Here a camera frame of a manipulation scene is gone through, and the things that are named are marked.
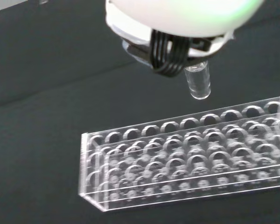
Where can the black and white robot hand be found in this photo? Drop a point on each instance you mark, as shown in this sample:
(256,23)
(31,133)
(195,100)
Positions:
(177,16)

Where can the black table cloth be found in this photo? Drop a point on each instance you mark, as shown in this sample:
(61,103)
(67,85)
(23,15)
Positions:
(49,93)

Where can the clear acrylic test tube rack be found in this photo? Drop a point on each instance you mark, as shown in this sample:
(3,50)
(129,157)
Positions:
(177,158)

